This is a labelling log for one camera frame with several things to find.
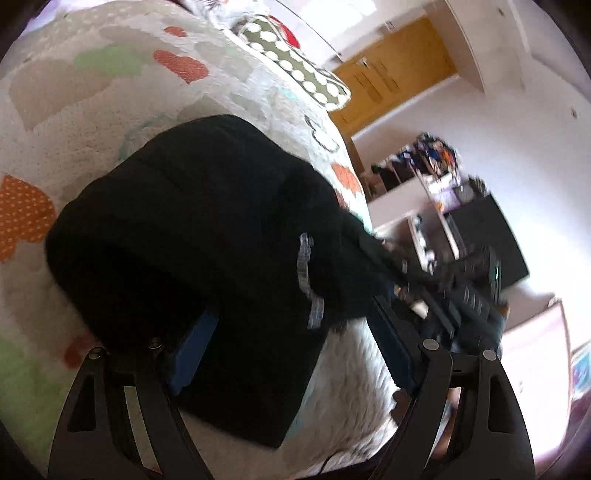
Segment heart patterned quilt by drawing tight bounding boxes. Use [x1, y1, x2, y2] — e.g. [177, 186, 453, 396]
[1, 1, 396, 479]

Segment black monitor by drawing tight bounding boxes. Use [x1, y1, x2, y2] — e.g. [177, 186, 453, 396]
[445, 194, 529, 290]

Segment wooden door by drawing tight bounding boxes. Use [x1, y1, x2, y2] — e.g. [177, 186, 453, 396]
[331, 16, 457, 136]

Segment green white patterned pillow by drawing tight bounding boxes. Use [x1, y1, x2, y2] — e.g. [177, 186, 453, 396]
[232, 15, 352, 112]

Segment black pants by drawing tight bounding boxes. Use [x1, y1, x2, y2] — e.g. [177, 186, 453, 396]
[45, 115, 402, 448]

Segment white desk with clutter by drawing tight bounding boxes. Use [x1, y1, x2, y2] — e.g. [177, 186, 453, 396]
[362, 132, 487, 271]

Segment red pillow at headboard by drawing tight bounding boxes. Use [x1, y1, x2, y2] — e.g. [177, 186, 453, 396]
[267, 15, 301, 49]

